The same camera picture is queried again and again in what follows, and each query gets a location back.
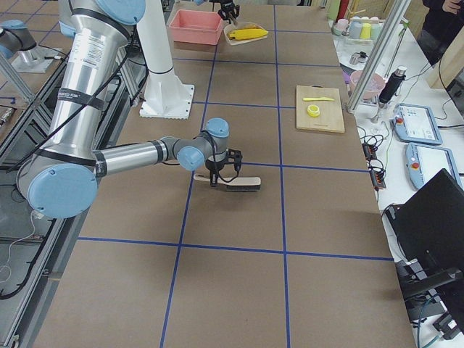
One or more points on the aluminium frame post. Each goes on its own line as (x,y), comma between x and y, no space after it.
(397,12)

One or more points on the black power strip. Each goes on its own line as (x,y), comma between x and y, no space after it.
(376,167)

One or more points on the pastel cup set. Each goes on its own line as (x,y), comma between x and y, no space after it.
(358,28)

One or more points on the blue teach pendant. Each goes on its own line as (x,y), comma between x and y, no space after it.
(415,123)
(424,162)

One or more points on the yellow plastic toy knife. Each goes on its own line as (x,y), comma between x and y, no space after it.
(318,99)

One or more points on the black monitor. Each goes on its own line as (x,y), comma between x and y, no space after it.
(429,229)

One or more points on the left blue teach pendant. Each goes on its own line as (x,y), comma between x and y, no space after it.
(415,123)

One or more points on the yellow toy lemon slices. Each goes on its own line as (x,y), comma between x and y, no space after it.
(313,110)

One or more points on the right blue teach pendant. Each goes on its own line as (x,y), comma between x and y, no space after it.
(424,162)

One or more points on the beige hand brush black bristles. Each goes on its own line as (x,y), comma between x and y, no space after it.
(238,184)

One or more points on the black water bottle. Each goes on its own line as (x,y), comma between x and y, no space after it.
(392,85)

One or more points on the wooden cutting board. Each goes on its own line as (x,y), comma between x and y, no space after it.
(331,115)

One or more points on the beige plastic dustpan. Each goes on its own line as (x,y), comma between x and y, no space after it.
(241,25)

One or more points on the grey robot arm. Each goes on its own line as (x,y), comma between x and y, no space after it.
(60,177)
(229,15)

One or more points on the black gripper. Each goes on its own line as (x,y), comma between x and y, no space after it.
(228,6)
(212,166)

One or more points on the pink plastic bin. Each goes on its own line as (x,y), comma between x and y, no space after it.
(196,27)

